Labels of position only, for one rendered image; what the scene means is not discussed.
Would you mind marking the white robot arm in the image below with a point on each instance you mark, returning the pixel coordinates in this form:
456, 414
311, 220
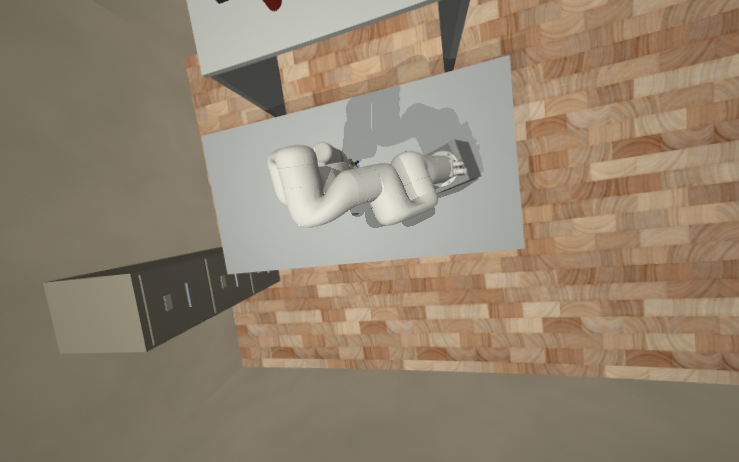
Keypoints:
387, 187

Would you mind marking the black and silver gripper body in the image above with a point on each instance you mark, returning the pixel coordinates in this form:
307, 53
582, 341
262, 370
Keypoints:
346, 160

